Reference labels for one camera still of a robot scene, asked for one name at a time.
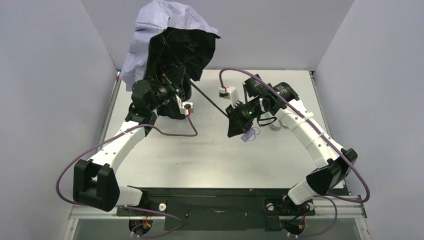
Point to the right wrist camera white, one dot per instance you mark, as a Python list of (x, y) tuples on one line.
[(229, 93)]

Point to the lilac black umbrella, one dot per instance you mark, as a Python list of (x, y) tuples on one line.
[(168, 34)]

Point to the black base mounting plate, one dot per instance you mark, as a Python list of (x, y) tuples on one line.
[(222, 209)]

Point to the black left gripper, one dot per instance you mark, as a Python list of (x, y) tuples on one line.
[(177, 84)]

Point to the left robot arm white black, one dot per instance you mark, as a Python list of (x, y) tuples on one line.
[(94, 180)]

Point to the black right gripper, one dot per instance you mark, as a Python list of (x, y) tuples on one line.
[(236, 122)]

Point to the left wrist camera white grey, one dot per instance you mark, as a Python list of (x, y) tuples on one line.
[(185, 108)]

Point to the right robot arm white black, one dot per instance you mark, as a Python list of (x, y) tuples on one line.
[(328, 156)]

